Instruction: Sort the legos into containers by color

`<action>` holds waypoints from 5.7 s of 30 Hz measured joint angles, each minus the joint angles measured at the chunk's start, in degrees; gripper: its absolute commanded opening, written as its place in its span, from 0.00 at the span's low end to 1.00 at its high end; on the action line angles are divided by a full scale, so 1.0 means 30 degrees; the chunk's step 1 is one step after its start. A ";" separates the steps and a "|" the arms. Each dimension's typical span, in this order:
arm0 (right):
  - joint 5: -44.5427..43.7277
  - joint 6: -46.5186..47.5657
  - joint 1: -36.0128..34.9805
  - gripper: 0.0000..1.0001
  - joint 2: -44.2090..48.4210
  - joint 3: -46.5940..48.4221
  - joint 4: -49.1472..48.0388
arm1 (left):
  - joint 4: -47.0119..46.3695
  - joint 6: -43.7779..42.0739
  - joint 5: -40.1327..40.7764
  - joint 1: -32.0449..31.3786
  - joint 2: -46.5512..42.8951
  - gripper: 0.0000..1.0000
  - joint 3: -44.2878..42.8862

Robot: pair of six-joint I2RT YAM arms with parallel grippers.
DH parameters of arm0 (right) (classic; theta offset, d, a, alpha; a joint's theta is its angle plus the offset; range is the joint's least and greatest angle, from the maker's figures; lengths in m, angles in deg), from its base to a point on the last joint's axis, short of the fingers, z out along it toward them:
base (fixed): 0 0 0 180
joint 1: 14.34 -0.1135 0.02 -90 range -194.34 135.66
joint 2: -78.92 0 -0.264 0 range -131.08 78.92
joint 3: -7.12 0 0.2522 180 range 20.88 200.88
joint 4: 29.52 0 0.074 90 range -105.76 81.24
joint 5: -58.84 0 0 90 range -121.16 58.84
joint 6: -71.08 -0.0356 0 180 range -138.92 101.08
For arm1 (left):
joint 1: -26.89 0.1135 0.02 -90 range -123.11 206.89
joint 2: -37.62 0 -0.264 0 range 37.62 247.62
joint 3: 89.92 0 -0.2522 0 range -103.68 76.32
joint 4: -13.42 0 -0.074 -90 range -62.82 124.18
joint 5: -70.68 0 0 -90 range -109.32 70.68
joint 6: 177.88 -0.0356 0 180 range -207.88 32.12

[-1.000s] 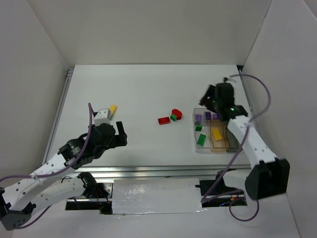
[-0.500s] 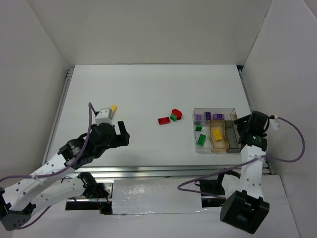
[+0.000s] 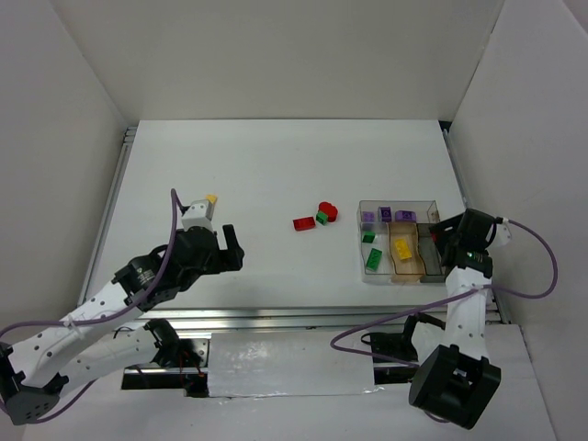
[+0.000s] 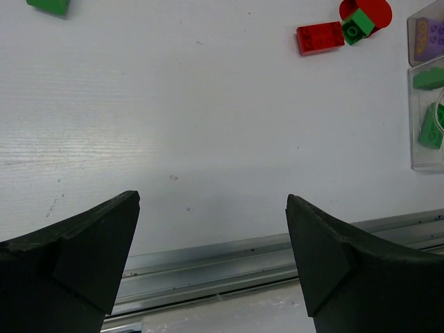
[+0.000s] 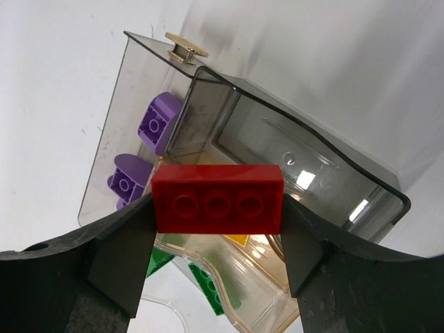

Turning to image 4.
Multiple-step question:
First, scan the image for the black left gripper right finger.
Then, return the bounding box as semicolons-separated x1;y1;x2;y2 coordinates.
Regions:
286;195;443;332

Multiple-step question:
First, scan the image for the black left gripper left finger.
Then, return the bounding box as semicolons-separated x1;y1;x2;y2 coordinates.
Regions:
1;191;140;332

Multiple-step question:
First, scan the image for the green plate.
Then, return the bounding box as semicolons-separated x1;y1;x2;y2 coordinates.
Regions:
418;103;443;150

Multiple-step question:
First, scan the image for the small curved green brick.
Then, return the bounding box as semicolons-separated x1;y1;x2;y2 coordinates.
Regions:
413;67;443;91

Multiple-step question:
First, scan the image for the curved purple lego brick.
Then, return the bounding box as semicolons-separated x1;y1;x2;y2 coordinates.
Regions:
413;17;443;62

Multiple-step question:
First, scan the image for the clear plastic bin front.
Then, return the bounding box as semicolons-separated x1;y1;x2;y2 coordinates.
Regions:
409;64;443;173

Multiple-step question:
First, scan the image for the clear plastic bin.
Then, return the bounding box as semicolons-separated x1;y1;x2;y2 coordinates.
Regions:
409;64;443;173
407;0;443;67

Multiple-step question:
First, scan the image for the red lego brick near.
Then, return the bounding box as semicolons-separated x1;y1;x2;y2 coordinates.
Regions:
296;21;345;56

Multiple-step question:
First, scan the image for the green square lego brick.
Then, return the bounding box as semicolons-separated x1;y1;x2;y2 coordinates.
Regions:
342;9;375;45

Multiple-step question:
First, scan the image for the clear plastic bin rear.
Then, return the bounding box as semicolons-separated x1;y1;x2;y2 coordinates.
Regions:
407;0;443;67

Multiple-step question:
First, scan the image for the red rounded lego brick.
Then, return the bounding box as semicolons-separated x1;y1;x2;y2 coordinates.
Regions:
339;0;393;37

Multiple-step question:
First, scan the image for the green brick under long yellow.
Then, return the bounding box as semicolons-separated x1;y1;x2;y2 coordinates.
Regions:
26;0;70;16

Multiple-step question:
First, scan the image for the aluminium table edge rail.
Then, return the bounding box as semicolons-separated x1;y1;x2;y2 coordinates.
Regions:
102;207;444;333

